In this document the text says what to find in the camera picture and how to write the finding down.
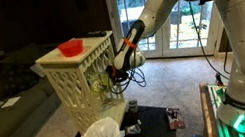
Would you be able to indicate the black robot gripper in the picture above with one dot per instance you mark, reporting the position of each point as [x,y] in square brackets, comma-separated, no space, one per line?
[117,74]

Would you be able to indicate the yellow green round plate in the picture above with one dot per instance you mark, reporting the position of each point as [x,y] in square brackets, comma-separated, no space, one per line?
[96,85]

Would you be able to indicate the white lattice wooden shelf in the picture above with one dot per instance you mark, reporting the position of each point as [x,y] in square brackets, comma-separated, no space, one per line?
[75,87]

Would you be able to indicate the small printed cup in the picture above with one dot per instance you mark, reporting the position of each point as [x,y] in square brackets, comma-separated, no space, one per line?
[133,106]

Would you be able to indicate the black remote control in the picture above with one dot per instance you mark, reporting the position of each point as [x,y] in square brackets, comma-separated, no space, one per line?
[94,34]

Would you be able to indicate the red plastic bowl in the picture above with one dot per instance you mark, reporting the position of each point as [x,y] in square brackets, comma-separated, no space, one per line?
[71,48]

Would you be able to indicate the clear plastic zip bag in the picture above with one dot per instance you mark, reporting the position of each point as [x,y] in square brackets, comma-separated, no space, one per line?
[132,129]

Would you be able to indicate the DVD case with dark figure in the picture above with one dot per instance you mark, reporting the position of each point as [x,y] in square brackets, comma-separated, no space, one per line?
[175,119]

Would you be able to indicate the dark patterned pillow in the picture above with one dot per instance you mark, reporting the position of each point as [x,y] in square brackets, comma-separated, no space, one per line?
[19,76]

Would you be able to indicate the white paper note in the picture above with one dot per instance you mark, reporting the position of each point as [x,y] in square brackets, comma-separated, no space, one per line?
[11,102]

